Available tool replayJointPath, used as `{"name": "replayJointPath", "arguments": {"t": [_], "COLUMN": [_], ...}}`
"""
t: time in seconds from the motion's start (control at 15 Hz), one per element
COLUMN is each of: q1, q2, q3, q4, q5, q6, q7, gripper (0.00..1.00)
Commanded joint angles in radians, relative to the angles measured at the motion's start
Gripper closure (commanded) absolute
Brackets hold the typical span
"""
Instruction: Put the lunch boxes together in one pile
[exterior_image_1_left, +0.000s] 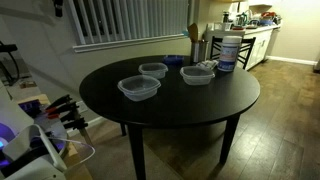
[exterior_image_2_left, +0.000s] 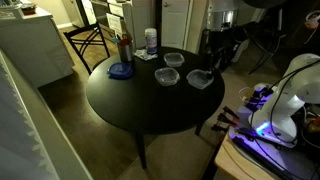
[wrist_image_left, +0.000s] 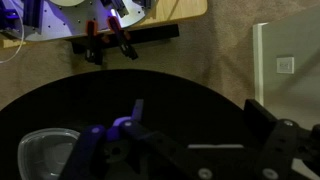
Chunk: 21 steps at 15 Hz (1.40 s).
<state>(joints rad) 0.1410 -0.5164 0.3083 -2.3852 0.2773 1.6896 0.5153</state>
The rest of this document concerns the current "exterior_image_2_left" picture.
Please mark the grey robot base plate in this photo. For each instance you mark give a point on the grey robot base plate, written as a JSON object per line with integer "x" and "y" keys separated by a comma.
{"x": 283, "y": 156}

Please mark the round black table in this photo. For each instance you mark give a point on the round black table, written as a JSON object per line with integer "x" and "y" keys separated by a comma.
{"x": 150, "y": 106}

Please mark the white tall cabinet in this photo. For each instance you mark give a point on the white tall cabinet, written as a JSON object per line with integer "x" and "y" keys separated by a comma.
{"x": 141, "y": 20}

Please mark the blue bowl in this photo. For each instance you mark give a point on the blue bowl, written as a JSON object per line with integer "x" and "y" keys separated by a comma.
{"x": 120, "y": 70}

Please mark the wooden spatula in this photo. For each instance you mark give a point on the wooden spatula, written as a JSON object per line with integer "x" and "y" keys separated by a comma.
{"x": 127, "y": 34}

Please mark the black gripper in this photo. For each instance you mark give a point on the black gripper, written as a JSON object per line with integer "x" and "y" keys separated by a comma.
{"x": 209, "y": 51}

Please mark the light wooden robot table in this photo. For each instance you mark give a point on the light wooden robot table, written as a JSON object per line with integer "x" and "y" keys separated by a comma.
{"x": 230, "y": 160}

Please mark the white paper sheet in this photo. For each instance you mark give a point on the white paper sheet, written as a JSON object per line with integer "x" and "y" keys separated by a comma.
{"x": 115, "y": 23}

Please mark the white window sill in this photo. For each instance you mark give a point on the white window sill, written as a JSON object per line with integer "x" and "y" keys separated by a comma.
{"x": 50, "y": 133}

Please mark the clear plastic lunch box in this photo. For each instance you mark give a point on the clear plastic lunch box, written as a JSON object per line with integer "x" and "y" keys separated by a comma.
{"x": 167, "y": 77}
{"x": 174, "y": 60}
{"x": 199, "y": 80}

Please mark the metal utensil cup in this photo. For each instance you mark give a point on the metal utensil cup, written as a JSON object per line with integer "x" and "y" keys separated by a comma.
{"x": 126, "y": 52}

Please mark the black metal chair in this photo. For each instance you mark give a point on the black metal chair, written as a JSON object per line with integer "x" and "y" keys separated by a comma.
{"x": 85, "y": 41}

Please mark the white kitchen counter cabinet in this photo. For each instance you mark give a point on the white kitchen counter cabinet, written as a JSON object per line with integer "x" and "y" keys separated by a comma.
{"x": 33, "y": 46}

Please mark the white window blinds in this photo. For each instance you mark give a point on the white window blinds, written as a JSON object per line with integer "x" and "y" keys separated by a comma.
{"x": 20, "y": 133}

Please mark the red bowl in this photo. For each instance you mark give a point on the red bowl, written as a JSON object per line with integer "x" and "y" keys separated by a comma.
{"x": 28, "y": 9}

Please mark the white wipes canister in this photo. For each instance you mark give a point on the white wipes canister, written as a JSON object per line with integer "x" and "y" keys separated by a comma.
{"x": 151, "y": 41}

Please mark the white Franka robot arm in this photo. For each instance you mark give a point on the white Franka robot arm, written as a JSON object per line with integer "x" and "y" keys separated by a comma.
{"x": 300, "y": 86}

